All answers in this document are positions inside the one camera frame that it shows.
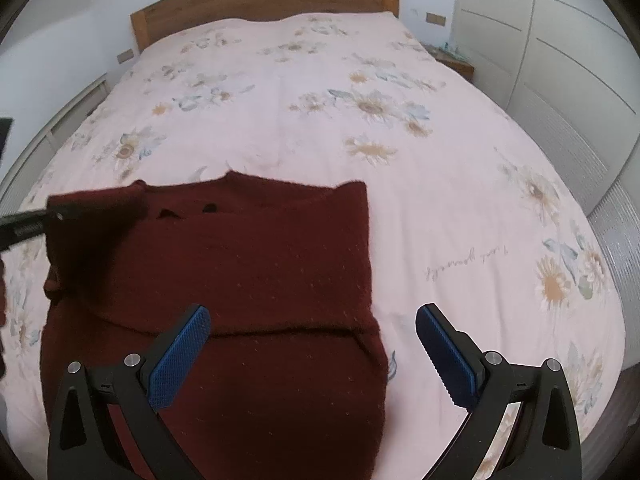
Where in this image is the wooden nightstand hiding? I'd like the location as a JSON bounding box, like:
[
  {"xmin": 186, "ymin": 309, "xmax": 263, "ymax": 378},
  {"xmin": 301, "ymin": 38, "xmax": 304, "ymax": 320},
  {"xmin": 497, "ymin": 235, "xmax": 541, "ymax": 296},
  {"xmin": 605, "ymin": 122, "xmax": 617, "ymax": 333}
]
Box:
[{"xmin": 425, "ymin": 42, "xmax": 476, "ymax": 79}]

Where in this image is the ribbed translucent panel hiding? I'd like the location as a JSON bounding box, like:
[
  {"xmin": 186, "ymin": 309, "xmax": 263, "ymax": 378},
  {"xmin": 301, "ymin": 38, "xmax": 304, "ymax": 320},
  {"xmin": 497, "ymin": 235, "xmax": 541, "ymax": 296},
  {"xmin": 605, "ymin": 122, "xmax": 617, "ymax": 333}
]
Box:
[{"xmin": 590, "ymin": 180, "xmax": 640, "ymax": 371}]

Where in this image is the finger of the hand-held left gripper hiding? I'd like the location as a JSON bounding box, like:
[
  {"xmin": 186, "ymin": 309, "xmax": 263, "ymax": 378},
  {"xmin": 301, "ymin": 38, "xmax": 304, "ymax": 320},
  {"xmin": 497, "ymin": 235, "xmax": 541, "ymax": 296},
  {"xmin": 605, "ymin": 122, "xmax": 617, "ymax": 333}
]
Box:
[{"xmin": 0, "ymin": 208, "xmax": 65, "ymax": 230}]

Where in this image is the white wardrobe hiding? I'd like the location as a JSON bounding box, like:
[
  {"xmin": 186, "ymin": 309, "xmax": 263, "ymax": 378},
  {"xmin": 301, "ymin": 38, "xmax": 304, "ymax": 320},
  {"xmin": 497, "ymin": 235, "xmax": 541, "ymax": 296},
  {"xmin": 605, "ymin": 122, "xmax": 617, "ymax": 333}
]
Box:
[{"xmin": 452, "ymin": 0, "xmax": 640, "ymax": 211}]

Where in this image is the wooden headboard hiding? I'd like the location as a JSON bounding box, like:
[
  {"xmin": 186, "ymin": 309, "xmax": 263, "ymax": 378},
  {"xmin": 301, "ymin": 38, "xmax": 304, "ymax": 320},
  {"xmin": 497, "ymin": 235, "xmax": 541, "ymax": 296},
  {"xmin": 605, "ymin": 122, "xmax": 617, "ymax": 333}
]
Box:
[{"xmin": 130, "ymin": 0, "xmax": 402, "ymax": 53}]

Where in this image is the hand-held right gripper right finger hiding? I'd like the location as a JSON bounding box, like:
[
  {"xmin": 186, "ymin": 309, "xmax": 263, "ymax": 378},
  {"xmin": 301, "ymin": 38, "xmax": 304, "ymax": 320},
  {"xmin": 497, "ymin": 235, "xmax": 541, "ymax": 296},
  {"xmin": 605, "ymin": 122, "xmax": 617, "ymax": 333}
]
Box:
[{"xmin": 416, "ymin": 303, "xmax": 583, "ymax": 480}]

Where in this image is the pink floral bedspread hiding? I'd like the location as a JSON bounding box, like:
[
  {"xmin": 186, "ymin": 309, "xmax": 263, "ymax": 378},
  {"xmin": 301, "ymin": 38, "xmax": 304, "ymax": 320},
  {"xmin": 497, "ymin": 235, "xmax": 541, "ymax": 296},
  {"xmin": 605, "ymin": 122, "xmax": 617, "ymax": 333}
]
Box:
[{"xmin": 0, "ymin": 10, "xmax": 628, "ymax": 480}]

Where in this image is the dark red knitted sweater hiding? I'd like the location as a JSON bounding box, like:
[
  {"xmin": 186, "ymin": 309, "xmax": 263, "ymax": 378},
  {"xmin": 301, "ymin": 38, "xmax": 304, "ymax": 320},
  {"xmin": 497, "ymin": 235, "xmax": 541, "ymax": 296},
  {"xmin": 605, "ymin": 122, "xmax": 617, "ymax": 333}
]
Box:
[{"xmin": 39, "ymin": 171, "xmax": 391, "ymax": 480}]

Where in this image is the white window ledge cabinet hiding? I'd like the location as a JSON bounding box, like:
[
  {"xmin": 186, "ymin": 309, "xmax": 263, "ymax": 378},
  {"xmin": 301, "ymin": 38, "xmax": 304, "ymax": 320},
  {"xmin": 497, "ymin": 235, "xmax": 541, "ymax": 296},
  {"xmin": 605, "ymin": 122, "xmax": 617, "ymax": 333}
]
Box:
[{"xmin": 0, "ymin": 72, "xmax": 110, "ymax": 206}]

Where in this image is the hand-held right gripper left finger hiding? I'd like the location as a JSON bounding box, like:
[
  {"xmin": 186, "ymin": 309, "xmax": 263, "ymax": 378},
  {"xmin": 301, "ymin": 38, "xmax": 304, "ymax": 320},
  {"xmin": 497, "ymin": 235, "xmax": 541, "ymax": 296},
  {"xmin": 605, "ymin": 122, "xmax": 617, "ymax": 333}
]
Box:
[{"xmin": 47, "ymin": 304, "xmax": 212, "ymax": 480}]

